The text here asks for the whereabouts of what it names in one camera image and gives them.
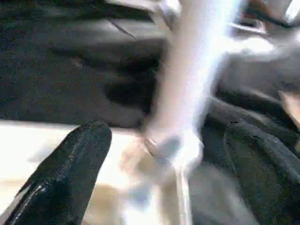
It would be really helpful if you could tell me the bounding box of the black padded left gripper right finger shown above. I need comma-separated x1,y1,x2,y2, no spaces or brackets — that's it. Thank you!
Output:
224,121,300,225

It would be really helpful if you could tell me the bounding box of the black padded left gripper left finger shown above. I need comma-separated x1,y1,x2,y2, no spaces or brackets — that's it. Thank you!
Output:
0,120,113,225

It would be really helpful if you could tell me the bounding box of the white plastic table top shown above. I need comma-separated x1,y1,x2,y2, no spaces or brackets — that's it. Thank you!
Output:
0,120,254,225

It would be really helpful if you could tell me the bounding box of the white plastic table leg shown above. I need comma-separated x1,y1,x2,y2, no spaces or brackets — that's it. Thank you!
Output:
141,0,244,174

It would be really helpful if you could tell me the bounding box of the black work mat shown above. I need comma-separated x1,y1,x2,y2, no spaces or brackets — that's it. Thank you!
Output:
0,0,300,225

